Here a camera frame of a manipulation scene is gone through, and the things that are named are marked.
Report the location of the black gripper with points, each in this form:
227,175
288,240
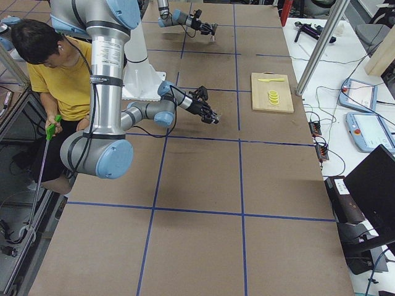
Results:
199,26
197,107

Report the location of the steel double jigger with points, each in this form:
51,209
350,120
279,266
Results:
213,31

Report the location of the clear glass cup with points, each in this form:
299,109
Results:
215,119

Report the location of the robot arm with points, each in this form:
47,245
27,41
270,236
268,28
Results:
101,149
177,17

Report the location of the wooden cutting board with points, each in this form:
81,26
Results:
260,98

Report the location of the yellow plastic knife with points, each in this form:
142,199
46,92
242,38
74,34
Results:
266,80

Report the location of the red cylinder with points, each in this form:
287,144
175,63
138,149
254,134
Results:
287,5

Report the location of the black tripod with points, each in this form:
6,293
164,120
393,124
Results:
312,31

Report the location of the person in yellow shirt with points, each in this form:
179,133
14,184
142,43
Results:
58,70

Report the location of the far teach pendant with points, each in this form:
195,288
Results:
358,95

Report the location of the teach pendant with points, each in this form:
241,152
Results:
358,95
368,131

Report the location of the green reacher grabber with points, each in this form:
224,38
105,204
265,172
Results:
50,132

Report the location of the near teach pendant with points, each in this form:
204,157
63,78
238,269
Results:
368,131

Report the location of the grey chair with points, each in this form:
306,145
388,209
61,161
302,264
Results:
373,33

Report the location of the black box device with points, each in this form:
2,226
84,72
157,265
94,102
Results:
343,204

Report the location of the black monitor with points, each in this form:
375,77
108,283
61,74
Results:
371,185

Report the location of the wooden plank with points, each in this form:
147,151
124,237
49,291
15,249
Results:
383,56

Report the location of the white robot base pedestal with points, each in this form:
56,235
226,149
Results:
140,80

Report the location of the aluminium frame post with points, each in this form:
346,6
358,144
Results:
329,28

